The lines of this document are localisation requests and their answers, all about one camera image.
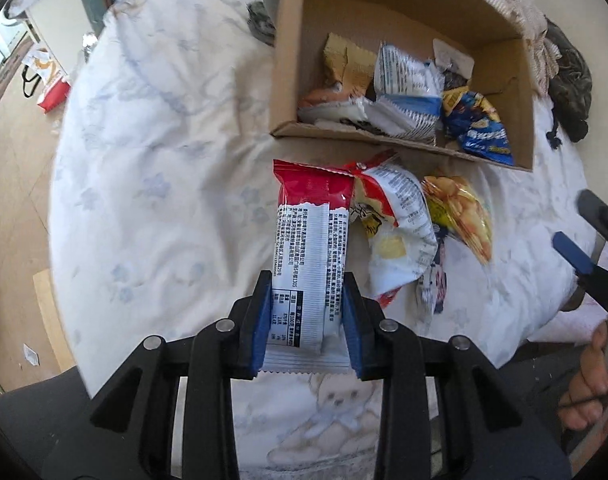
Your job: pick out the brown cardboard box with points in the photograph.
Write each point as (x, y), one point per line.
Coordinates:
(364, 10)

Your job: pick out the red white paper bag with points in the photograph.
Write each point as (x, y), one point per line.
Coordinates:
(53, 95)

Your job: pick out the tan checked snack packet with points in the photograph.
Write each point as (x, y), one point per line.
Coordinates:
(349, 67)

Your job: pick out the white orange black print packet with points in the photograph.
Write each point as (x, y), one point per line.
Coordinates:
(334, 106)

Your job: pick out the brown floor mat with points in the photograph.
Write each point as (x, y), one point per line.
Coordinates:
(3, 80)

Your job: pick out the grey patterned cloth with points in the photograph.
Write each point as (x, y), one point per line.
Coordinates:
(261, 20)

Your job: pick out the blue cartoon snack packet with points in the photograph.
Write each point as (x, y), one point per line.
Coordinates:
(479, 130)

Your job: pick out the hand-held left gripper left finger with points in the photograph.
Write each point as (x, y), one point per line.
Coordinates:
(261, 330)

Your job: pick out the white blue snack packet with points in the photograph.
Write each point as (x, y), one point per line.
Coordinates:
(409, 75)

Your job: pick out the white low cabinet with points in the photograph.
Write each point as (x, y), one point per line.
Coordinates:
(53, 20)

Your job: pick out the long red white snack packet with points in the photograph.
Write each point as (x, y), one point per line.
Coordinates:
(304, 240)

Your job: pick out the white ridged seam snack packet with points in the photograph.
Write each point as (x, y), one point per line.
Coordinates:
(409, 121)

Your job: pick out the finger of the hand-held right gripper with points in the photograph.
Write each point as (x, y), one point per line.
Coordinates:
(574, 255)
(601, 217)

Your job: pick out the dark camouflage cloth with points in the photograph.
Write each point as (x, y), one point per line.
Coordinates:
(569, 85)

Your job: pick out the person's right hand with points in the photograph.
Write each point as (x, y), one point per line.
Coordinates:
(586, 380)

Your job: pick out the white paper scrap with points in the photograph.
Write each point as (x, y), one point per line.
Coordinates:
(31, 355)

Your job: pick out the white bear print bedsheet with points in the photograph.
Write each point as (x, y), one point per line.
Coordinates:
(158, 160)

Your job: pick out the beige checked quilt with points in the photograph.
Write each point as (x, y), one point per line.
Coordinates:
(529, 15)

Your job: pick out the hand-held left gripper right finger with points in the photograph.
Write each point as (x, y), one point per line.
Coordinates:
(353, 332)

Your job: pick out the white red edged chips packet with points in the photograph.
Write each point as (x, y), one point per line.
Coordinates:
(399, 220)

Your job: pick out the small white cartoon packet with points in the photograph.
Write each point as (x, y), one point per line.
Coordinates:
(434, 285)

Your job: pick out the yellow chips packet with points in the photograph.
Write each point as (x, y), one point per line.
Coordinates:
(464, 210)

